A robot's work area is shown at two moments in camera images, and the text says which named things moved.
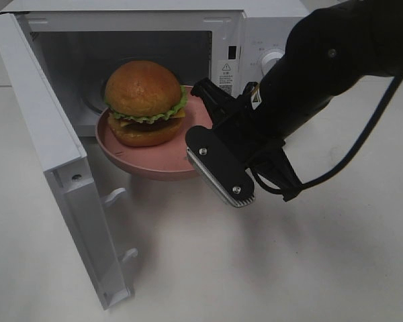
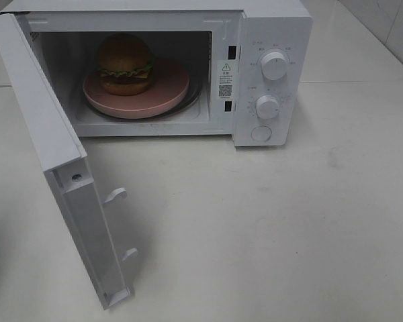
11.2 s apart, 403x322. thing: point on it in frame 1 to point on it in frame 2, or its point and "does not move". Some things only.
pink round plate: [165, 161] to [169, 83]
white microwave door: [66, 163] does not move
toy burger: [146, 103] to [125, 64]
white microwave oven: [232, 42] does not move
